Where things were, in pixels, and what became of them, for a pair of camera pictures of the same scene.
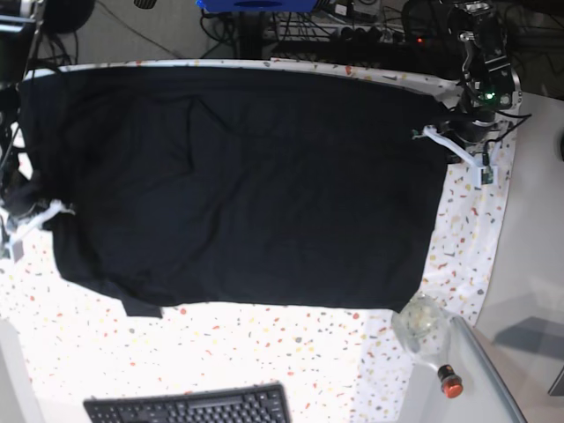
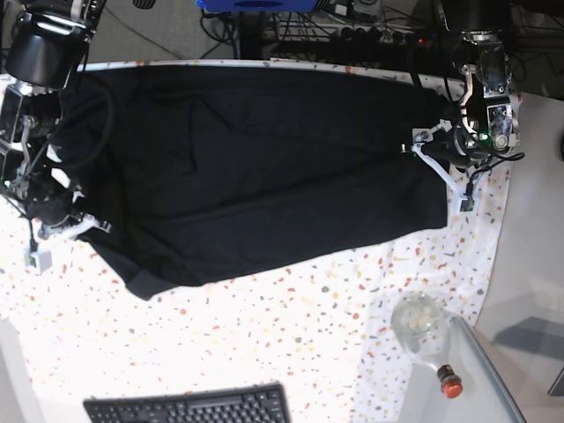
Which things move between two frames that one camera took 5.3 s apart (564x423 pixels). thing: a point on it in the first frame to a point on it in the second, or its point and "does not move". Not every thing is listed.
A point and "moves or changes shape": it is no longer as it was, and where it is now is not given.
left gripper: [20, 194] to [52, 210]
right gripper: [471, 126] to [455, 147]
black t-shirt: [235, 187] moves or changes shape
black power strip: [372, 36] does not move
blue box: [261, 6] does not move
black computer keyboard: [256, 404] does not move
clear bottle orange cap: [421, 327] does not move
